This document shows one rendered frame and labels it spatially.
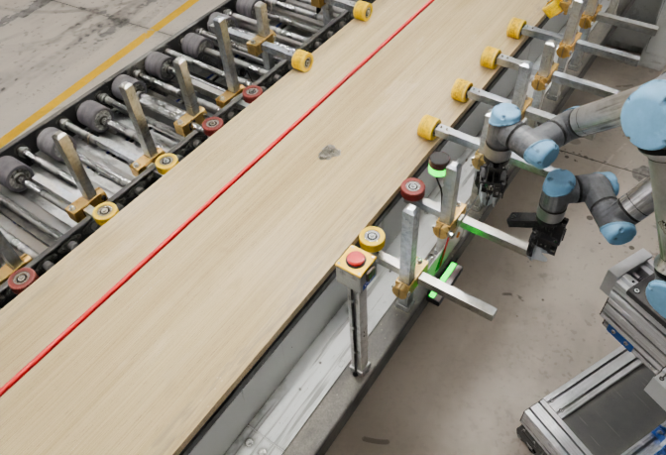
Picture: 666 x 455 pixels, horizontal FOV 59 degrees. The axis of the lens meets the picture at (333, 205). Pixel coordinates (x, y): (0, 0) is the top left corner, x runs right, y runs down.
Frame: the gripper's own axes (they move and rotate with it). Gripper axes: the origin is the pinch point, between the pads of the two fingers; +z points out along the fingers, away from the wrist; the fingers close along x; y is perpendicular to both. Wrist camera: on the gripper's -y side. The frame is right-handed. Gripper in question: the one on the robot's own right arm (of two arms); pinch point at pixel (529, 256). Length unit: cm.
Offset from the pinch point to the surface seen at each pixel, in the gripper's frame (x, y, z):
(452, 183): -5.6, -25.7, -23.0
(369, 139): 13, -67, -9
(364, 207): -16, -50, -8
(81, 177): -59, -134, -16
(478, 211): 18.9, -24.9, 11.6
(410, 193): -3.3, -40.5, -8.9
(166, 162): -35, -120, -10
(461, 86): 48, -49, -16
